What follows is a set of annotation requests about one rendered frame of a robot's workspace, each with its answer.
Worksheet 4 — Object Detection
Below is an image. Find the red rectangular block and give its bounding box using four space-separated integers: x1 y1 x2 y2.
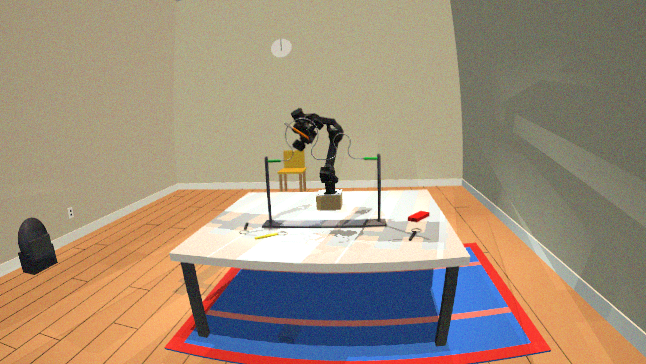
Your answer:
408 211 429 223

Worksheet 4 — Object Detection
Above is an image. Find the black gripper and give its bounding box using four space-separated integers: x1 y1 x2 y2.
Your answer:
292 119 324 151

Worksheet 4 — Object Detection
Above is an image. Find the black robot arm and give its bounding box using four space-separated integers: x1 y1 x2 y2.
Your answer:
291 108 344 194

